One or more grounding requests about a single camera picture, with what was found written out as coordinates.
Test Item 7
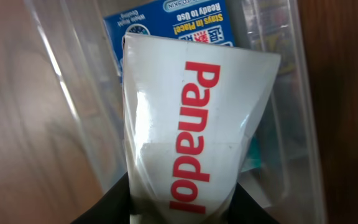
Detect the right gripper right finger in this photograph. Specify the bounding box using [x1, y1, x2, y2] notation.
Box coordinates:
[228, 183, 279, 224]

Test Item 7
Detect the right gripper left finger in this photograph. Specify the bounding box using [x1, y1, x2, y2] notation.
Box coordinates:
[71, 173, 132, 224]

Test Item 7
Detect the white Panadol box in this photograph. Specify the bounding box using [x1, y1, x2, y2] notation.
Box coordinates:
[122, 33, 281, 223]

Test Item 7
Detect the blue KoolFever box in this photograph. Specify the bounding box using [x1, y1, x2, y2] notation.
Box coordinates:
[104, 0, 235, 81]

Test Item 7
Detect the clear plastic container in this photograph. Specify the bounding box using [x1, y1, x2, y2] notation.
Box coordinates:
[26, 0, 328, 223]

